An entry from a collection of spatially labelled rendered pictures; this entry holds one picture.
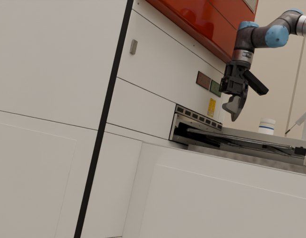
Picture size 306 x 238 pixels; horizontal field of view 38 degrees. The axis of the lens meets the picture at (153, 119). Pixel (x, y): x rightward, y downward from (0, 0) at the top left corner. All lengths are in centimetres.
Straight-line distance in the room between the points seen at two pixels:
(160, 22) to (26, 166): 60
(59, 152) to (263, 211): 59
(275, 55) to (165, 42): 220
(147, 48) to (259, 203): 55
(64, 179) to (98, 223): 16
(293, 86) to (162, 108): 215
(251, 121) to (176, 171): 220
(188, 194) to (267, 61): 237
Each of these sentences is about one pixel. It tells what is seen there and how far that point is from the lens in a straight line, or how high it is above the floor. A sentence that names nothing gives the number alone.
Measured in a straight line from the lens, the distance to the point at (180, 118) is 155.
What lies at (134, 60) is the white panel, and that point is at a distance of 129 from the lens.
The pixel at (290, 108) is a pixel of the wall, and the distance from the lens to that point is 347.
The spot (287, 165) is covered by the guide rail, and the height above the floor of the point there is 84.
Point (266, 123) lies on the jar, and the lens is 212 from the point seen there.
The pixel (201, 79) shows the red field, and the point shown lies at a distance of 168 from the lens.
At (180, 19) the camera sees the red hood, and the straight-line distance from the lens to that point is 143.
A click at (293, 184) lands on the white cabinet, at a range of 120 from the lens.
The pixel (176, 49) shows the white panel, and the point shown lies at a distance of 150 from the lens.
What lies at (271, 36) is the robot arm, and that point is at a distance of 158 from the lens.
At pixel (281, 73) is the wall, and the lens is 352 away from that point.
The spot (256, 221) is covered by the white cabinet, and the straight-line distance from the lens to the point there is 122.
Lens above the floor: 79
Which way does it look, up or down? 4 degrees up
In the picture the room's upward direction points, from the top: 12 degrees clockwise
